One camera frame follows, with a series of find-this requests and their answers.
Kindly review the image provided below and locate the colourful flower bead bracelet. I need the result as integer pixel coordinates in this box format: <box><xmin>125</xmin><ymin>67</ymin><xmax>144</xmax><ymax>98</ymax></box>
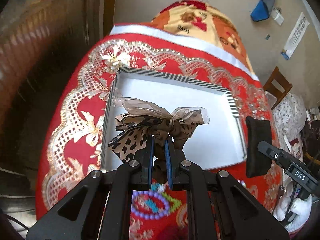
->
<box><xmin>142</xmin><ymin>182</ymin><xmax>182</xmax><ymax>218</ymax></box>

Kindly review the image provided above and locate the black velvet jewelry pillow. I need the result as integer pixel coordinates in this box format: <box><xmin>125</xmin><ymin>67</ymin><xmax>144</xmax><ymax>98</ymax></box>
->
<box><xmin>245</xmin><ymin>115</ymin><xmax>273</xmax><ymax>179</ymax></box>

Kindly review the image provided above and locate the leopard print bow scrunchie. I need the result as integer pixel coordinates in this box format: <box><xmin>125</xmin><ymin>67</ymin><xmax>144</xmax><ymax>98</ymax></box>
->
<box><xmin>107</xmin><ymin>96</ymin><xmax>210</xmax><ymax>184</ymax></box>

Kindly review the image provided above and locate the striped white shallow box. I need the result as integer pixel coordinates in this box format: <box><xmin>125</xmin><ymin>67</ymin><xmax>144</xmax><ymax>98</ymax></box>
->
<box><xmin>101</xmin><ymin>67</ymin><xmax>247</xmax><ymax>171</ymax></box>

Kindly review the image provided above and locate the white floral fabric pile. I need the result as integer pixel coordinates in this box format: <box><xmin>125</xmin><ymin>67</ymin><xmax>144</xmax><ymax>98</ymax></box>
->
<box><xmin>272</xmin><ymin>93</ymin><xmax>307</xmax><ymax>160</ymax></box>

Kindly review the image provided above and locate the red gold embroidered bedspread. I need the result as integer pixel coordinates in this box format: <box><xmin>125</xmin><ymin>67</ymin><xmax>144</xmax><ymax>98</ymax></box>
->
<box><xmin>35</xmin><ymin>19</ymin><xmax>282</xmax><ymax>239</ymax></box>

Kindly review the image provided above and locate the brown wooden chair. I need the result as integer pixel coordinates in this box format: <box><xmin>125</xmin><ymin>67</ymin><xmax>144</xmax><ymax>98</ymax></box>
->
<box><xmin>263</xmin><ymin>67</ymin><xmax>293</xmax><ymax>110</ymax></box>

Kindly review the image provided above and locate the orange cream love blanket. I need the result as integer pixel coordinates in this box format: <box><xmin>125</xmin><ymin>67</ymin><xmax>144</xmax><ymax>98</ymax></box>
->
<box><xmin>149</xmin><ymin>0</ymin><xmax>254</xmax><ymax>73</ymax></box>

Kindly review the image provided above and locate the wooden slatted radiator cover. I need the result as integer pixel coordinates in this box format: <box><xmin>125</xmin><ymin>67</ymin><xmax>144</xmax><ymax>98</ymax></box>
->
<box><xmin>1</xmin><ymin>0</ymin><xmax>88</xmax><ymax>122</ymax></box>

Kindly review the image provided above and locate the blue grey hanging cloth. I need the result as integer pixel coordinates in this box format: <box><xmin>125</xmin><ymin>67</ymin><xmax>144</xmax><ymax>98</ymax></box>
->
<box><xmin>250</xmin><ymin>0</ymin><xmax>276</xmax><ymax>22</ymax></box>

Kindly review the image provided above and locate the white wall eye chart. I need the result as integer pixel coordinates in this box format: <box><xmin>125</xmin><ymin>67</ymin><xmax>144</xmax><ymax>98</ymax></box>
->
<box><xmin>281</xmin><ymin>12</ymin><xmax>310</xmax><ymax>60</ymax></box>

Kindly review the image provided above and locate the white wall switch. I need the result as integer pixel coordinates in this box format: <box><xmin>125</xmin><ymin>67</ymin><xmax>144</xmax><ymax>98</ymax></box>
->
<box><xmin>271</xmin><ymin>8</ymin><xmax>284</xmax><ymax>26</ymax></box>

